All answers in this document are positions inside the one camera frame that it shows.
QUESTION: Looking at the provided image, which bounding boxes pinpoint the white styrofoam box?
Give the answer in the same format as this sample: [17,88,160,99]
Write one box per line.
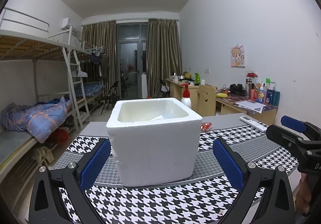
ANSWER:
[106,98,202,187]

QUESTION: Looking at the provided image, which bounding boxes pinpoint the person's right hand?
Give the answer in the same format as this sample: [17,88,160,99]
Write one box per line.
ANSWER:
[295,173,311,214]

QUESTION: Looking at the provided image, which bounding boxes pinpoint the white remote control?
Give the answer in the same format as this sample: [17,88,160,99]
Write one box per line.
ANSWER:
[239,116,267,133]

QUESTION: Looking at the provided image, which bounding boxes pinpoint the blue toiletry bottles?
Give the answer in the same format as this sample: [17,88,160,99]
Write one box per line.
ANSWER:
[265,82,280,106]

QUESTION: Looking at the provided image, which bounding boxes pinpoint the houndstooth tablecloth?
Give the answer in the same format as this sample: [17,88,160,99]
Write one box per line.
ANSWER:
[49,123,302,224]

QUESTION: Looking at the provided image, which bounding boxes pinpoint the red snack packet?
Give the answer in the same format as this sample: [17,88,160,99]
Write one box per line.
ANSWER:
[200,122,212,132]

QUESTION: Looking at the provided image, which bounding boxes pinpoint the printed paper sheets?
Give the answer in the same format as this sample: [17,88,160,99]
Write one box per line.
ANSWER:
[236,100,265,114]

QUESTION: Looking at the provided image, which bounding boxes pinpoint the blue plaid quilt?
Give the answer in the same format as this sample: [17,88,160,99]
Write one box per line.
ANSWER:
[1,97,72,143]

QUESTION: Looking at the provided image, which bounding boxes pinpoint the black headphones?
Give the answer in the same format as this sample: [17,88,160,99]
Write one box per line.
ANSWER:
[230,84,246,97]

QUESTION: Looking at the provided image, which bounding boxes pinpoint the wooden smiley chair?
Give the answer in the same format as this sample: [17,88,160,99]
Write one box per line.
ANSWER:
[197,85,216,117]

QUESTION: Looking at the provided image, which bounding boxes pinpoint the black folding chair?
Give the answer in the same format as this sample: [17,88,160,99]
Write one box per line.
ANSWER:
[101,81,119,114]

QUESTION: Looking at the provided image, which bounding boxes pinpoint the white red pump bottle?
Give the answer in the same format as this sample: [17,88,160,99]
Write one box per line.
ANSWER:
[181,83,192,109]

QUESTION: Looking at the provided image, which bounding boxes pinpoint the green spray bottle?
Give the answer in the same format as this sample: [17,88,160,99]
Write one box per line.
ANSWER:
[195,73,201,84]

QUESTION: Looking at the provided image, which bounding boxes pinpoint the right olive curtain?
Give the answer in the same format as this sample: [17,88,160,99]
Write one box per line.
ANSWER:
[146,19,182,97]

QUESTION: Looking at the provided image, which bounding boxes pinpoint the olive curtain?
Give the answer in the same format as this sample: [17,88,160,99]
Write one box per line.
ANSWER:
[82,20,116,93]
[146,19,182,97]

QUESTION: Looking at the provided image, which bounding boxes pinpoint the left olive curtain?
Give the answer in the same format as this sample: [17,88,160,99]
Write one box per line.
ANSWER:
[82,20,116,93]

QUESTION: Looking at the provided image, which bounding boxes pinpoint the glass balcony door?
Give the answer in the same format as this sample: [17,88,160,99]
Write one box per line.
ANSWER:
[116,23,148,99]

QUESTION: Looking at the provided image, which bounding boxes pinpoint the white metal bunk bed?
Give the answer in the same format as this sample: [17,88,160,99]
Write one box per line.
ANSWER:
[0,7,106,177]

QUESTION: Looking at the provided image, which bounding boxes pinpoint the white air conditioner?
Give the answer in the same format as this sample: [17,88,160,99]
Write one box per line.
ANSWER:
[61,17,80,34]

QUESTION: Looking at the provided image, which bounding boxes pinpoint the cartoon girl wall poster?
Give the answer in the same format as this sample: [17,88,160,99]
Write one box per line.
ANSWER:
[230,44,245,67]

